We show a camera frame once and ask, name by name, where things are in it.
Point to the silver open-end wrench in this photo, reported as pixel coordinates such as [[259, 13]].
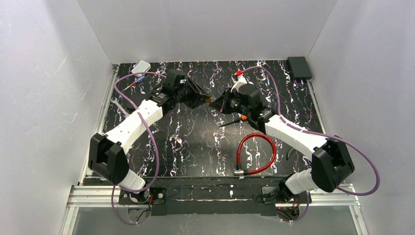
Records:
[[117, 104]]

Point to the black box in corner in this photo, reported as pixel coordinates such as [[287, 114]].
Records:
[[299, 68]]

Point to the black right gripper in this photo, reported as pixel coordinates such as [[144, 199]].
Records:
[[225, 101]]

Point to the white small box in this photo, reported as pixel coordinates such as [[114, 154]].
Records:
[[141, 68]]

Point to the red blue small screwdriver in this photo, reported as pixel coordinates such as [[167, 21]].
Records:
[[137, 80]]

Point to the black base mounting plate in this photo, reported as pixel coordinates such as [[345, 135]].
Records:
[[215, 195]]

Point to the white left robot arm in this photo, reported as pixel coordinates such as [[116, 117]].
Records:
[[107, 152]]

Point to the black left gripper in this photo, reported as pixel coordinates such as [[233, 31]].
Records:
[[192, 92]]

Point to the aluminium frame rail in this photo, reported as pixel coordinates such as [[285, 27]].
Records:
[[92, 191]]

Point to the orange handled screwdriver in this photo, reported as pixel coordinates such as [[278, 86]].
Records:
[[240, 119]]

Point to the brass padlock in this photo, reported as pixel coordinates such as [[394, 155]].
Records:
[[208, 101]]

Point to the red cable lock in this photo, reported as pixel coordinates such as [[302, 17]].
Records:
[[249, 153]]

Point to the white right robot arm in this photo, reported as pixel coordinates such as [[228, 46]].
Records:
[[330, 160]]

